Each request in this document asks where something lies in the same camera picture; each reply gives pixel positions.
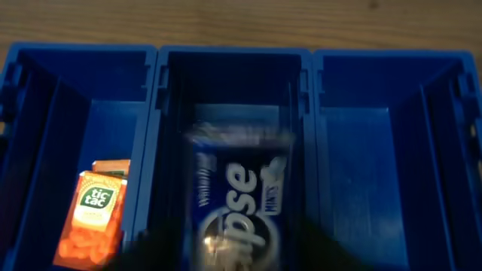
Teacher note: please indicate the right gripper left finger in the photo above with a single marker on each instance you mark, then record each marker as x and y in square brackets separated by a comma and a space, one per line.
[158, 252]

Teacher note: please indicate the blue candy pack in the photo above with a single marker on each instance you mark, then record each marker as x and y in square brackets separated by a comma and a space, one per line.
[241, 195]

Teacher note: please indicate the blue tray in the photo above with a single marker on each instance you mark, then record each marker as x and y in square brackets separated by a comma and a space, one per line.
[361, 150]

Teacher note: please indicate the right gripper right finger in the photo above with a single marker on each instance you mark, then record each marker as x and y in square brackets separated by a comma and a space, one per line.
[320, 252]

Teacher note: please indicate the orange candy box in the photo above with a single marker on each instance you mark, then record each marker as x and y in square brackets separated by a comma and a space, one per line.
[94, 218]
[113, 166]

